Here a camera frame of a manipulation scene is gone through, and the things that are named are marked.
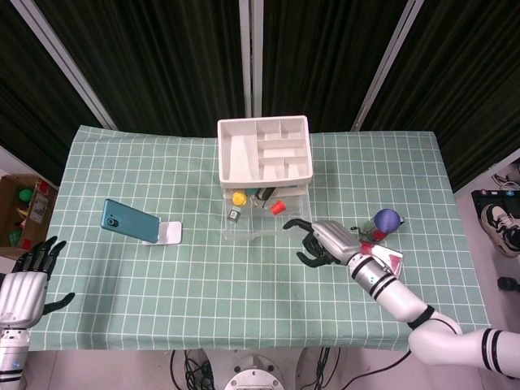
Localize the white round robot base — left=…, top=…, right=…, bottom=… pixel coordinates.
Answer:
left=223, top=352, right=286, bottom=390

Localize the white metal frame post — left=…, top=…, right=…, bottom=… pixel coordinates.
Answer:
left=350, top=0, right=426, bottom=132
left=238, top=0, right=265, bottom=119
left=9, top=0, right=119, bottom=132

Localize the red white flat case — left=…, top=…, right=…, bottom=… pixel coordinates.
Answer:
left=359, top=240, right=405, bottom=280

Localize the black cable bundle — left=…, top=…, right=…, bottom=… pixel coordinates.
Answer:
left=169, top=349, right=215, bottom=390
left=306, top=346, right=341, bottom=390

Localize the white phone stand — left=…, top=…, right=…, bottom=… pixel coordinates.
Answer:
left=143, top=221, right=183, bottom=246

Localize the teal smartphone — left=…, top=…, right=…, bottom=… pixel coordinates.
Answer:
left=101, top=198, right=161, bottom=245

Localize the cardboard box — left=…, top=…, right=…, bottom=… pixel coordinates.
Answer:
left=0, top=174, right=60, bottom=249

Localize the purple ball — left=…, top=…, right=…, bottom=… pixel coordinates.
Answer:
left=373, top=208, right=401, bottom=235

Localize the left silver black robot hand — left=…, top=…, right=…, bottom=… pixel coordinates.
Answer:
left=0, top=236, right=77, bottom=331

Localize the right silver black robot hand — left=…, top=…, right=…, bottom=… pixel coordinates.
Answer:
left=283, top=218, right=362, bottom=270

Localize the white drawer cabinet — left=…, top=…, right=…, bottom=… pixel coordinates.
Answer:
left=216, top=115, right=314, bottom=204

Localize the clear plastic storage box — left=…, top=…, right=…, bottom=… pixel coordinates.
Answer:
left=222, top=183, right=314, bottom=244

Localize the black curtain panel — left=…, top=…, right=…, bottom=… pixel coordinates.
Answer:
left=34, top=0, right=247, bottom=138
left=262, top=0, right=409, bottom=134
left=360, top=0, right=520, bottom=193
left=0, top=0, right=103, bottom=186

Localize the green checkered tablecloth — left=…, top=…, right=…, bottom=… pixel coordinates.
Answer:
left=30, top=124, right=495, bottom=353

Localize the black white sneaker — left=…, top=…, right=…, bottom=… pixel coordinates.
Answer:
left=492, top=160, right=520, bottom=191
left=480, top=203, right=520, bottom=258

